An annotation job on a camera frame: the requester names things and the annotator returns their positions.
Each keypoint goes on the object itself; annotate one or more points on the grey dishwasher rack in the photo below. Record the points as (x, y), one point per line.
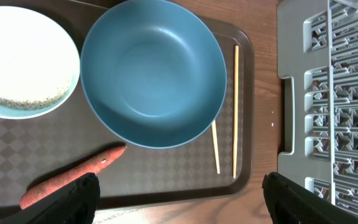
(317, 58)

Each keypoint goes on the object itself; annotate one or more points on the right wooden chopstick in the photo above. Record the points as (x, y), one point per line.
(235, 108)

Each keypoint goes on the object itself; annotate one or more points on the orange carrot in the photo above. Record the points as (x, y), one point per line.
(94, 165)

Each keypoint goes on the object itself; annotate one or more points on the dark blue bowl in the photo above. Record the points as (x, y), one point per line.
(153, 73)

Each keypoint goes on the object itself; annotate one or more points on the light blue rice bowl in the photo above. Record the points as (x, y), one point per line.
(39, 64)

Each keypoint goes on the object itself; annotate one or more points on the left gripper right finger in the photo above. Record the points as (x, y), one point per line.
(290, 203)

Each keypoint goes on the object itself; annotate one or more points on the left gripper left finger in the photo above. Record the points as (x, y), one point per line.
(72, 204)

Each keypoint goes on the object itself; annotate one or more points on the wooden chopstick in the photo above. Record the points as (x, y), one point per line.
(215, 146)
(235, 108)

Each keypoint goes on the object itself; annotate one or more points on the left wooden chopstick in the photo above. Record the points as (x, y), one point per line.
(215, 146)

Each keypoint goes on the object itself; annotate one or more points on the brown serving tray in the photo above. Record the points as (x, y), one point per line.
(36, 149)

